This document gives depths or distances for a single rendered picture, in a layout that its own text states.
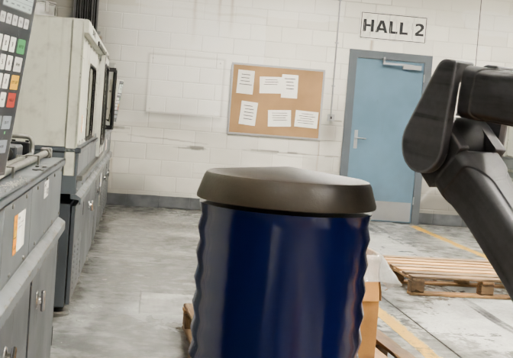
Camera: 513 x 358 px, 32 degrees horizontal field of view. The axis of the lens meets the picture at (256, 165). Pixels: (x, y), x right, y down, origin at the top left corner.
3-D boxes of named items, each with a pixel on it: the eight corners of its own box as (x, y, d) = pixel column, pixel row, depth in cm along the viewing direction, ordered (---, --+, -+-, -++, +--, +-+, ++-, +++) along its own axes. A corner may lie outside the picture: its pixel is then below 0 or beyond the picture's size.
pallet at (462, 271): (503, 277, 771) (504, 260, 771) (561, 301, 673) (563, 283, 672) (371, 270, 751) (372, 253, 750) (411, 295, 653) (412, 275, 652)
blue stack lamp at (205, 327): (333, 336, 22) (343, 201, 22) (383, 383, 18) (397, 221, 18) (179, 331, 21) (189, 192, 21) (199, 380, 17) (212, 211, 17)
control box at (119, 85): (120, 123, 770) (123, 79, 768) (94, 121, 767) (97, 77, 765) (120, 123, 788) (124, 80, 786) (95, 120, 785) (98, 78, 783)
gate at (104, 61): (108, 157, 688) (115, 56, 684) (95, 156, 687) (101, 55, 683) (111, 152, 773) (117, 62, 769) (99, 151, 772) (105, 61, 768)
